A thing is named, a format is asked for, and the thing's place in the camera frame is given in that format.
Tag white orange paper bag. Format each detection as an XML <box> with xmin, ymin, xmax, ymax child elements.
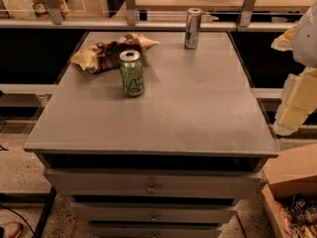
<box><xmin>0</xmin><ymin>0</ymin><xmax>49</xmax><ymax>20</ymax></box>

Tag silver blue energy drink can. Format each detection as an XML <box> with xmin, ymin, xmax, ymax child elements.
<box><xmin>184</xmin><ymin>8</ymin><xmax>202</xmax><ymax>49</ymax></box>

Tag middle drawer round knob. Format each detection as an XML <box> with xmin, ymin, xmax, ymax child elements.
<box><xmin>151</xmin><ymin>214</ymin><xmax>158</xmax><ymax>222</ymax></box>

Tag brown yellow chip bag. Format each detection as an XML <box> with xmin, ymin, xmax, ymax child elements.
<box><xmin>70</xmin><ymin>33</ymin><xmax>159</xmax><ymax>74</ymax></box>

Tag grey drawer cabinet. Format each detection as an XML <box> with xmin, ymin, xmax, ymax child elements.
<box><xmin>25</xmin><ymin>32</ymin><xmax>277</xmax><ymax>238</ymax></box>

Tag black floor cable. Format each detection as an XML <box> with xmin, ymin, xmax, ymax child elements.
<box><xmin>0</xmin><ymin>203</ymin><xmax>36</xmax><ymax>236</ymax></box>

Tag red white shoe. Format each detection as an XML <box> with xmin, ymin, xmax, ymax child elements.
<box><xmin>0</xmin><ymin>222</ymin><xmax>23</xmax><ymax>238</ymax></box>

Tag metal railing with posts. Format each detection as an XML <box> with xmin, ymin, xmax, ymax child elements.
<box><xmin>0</xmin><ymin>0</ymin><xmax>295</xmax><ymax>32</ymax></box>

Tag drawer round knob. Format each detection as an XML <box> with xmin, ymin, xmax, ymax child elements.
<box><xmin>147</xmin><ymin>183</ymin><xmax>157</xmax><ymax>194</ymax></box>
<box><xmin>151</xmin><ymin>214</ymin><xmax>158</xmax><ymax>222</ymax></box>

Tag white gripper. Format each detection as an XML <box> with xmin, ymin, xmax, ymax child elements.
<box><xmin>271</xmin><ymin>1</ymin><xmax>317</xmax><ymax>136</ymax></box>

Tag top drawer round knob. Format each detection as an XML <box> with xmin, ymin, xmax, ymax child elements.
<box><xmin>147</xmin><ymin>183</ymin><xmax>157</xmax><ymax>194</ymax></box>

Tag snack bags in box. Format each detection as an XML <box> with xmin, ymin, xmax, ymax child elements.
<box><xmin>281</xmin><ymin>193</ymin><xmax>317</xmax><ymax>238</ymax></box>

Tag green soda can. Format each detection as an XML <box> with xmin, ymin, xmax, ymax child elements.
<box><xmin>119</xmin><ymin>50</ymin><xmax>144</xmax><ymax>97</ymax></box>

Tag cardboard box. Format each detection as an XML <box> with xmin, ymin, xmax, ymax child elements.
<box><xmin>262</xmin><ymin>144</ymin><xmax>317</xmax><ymax>238</ymax></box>

